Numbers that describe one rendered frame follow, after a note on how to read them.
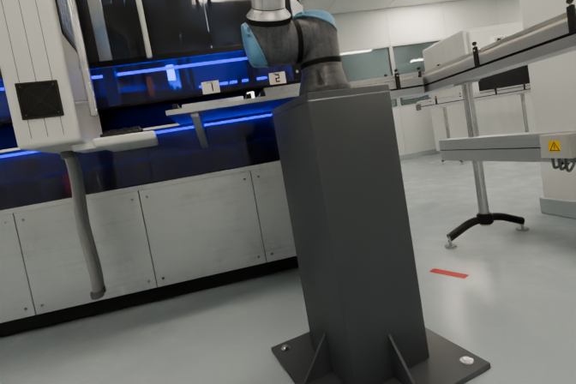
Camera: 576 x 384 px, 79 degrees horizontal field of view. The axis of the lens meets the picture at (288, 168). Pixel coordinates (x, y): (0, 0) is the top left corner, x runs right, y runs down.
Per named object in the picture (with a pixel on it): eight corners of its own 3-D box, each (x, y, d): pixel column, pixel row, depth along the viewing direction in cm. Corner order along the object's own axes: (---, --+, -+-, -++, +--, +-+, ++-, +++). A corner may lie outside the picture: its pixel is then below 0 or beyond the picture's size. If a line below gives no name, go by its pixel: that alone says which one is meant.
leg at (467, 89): (472, 225, 190) (453, 84, 185) (487, 221, 191) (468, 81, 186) (484, 228, 181) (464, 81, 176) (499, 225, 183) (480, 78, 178)
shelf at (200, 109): (182, 126, 179) (181, 122, 179) (312, 105, 191) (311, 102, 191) (165, 116, 132) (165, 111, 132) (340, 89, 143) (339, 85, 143)
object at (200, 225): (29, 283, 252) (3, 164, 247) (303, 225, 287) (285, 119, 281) (-96, 365, 154) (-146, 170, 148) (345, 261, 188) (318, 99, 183)
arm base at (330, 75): (363, 88, 95) (357, 52, 95) (315, 94, 90) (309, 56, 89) (334, 99, 109) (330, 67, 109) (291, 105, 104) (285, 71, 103)
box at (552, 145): (541, 158, 136) (538, 135, 135) (552, 156, 137) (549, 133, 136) (571, 159, 124) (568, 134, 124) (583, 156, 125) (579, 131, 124)
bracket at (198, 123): (201, 147, 173) (197, 122, 172) (207, 147, 174) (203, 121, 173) (196, 146, 140) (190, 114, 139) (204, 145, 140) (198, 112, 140)
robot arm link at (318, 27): (348, 54, 94) (340, 3, 94) (302, 59, 91) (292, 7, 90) (332, 65, 106) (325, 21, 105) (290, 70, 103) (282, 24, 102)
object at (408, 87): (315, 109, 192) (309, 81, 191) (308, 112, 207) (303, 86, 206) (426, 92, 204) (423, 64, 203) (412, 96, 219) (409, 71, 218)
